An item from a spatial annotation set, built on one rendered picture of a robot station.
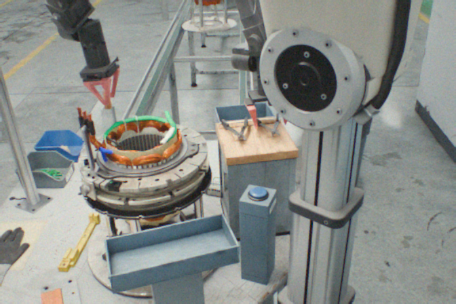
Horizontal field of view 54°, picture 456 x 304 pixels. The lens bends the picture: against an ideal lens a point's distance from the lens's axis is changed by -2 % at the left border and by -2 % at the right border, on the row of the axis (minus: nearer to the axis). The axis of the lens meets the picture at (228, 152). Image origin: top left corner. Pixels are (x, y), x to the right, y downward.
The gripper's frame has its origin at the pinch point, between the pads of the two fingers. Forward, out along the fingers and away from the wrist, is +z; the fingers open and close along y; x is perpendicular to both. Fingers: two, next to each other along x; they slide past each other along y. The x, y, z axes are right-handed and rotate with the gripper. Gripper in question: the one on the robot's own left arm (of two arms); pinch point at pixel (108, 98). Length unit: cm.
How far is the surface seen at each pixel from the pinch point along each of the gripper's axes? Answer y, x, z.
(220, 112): -26.2, 22.7, 19.1
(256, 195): 16.0, 37.3, 18.8
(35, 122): -209, -175, 116
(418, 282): -58, 100, 132
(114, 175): 18.8, 5.6, 10.5
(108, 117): 1.8, -0.4, 4.4
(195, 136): -1.6, 20.2, 13.1
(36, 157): -28, -48, 35
